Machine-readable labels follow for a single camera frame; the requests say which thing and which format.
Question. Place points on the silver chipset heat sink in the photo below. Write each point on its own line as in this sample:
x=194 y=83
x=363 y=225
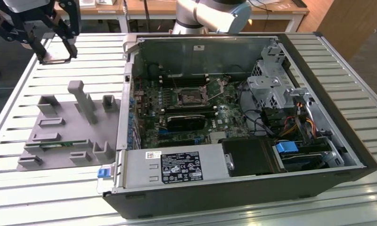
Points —
x=221 y=136

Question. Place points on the green motherboard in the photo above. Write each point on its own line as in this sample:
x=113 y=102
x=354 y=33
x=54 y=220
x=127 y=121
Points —
x=230 y=117

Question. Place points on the black RAM slot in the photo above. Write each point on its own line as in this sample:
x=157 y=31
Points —
x=185 y=84
x=190 y=113
x=189 y=109
x=185 y=79

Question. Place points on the grey plastic parts rack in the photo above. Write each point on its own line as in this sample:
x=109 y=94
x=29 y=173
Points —
x=70 y=131

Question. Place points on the wooden cabinet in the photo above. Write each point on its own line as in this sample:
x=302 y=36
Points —
x=355 y=23

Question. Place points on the white sticker on case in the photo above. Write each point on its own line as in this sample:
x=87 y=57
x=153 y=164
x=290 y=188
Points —
x=199 y=48

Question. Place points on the thin metal locking lever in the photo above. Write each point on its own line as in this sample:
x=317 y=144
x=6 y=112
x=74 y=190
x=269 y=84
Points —
x=215 y=96

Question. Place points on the wooden desk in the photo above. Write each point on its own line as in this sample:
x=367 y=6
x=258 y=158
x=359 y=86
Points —
x=129 y=13

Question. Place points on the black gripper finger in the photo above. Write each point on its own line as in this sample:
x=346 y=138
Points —
x=73 y=26
x=29 y=35

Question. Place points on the open black PC case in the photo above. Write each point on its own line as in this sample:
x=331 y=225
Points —
x=207 y=202

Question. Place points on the silver power supply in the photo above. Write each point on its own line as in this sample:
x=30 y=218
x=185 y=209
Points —
x=138 y=169

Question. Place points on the blue plastic case latch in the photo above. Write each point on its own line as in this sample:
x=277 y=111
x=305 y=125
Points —
x=103 y=173

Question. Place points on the blue disk carrier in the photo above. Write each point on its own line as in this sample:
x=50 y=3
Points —
x=286 y=147

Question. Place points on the black graphics card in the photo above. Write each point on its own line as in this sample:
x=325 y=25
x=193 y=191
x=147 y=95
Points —
x=186 y=122

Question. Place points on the CPU socket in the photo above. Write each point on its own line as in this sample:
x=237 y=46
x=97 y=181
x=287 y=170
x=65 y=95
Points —
x=190 y=97

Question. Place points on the silver metal drive cage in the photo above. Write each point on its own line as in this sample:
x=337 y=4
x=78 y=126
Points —
x=270 y=89

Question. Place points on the green RAM stick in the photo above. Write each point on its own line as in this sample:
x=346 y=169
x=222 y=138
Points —
x=66 y=143

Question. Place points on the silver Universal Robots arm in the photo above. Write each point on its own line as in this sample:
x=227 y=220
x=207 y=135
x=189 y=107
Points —
x=207 y=14

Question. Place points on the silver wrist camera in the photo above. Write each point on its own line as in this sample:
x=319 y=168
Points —
x=26 y=5

